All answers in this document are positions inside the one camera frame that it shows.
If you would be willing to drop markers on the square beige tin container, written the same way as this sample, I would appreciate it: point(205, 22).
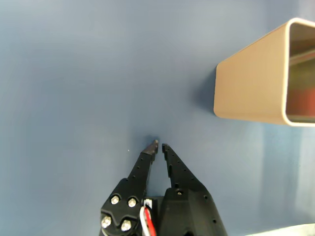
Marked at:
point(251, 86)

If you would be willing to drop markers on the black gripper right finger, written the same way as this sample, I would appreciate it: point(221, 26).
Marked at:
point(189, 209)

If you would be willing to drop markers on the white metal table frame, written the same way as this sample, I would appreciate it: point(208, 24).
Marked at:
point(295, 231)

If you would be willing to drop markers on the blue-grey table mat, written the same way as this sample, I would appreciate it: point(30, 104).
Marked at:
point(73, 98)

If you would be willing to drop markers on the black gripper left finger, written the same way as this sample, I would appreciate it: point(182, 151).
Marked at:
point(128, 191)

